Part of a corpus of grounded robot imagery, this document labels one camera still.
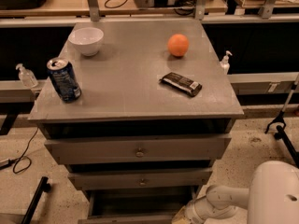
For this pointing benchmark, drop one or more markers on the grey middle drawer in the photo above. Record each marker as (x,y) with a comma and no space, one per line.
(135,179)

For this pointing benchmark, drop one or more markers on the grey bottom drawer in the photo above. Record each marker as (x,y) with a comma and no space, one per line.
(137,206)

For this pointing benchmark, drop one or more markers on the clear sanitizer bottle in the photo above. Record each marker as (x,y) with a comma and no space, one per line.
(26,76)
(224,63)

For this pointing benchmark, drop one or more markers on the grey top drawer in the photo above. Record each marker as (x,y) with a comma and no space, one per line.
(138,148)

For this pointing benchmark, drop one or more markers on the grey drawer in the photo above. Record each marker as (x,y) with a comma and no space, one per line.
(138,148)
(135,179)
(137,206)

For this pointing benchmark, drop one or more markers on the black snack bar wrapper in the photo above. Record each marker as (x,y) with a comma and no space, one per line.
(181,83)

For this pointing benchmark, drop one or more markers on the left clear sanitizer bottle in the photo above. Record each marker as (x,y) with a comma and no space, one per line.
(26,76)

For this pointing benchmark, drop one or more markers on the white ceramic bowl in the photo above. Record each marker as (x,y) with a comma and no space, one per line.
(87,41)

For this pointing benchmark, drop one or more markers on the right clear sanitizer bottle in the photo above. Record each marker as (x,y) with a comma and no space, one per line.
(224,63)

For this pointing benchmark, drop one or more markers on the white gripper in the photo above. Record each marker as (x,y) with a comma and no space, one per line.
(193,213)

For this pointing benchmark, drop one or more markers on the orange fruit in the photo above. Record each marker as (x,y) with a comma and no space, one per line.
(178,45)

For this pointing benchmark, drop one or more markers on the wooden desk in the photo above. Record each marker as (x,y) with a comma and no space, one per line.
(80,8)

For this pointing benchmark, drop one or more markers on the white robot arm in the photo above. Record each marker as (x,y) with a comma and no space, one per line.
(272,198)

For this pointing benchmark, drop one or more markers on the grey wooden drawer cabinet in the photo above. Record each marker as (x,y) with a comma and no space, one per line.
(122,94)

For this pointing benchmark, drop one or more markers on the black stand leg left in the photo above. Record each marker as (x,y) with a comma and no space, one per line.
(43,187)

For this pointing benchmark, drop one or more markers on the blue soda can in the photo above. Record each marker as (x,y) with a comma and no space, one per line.
(63,79)

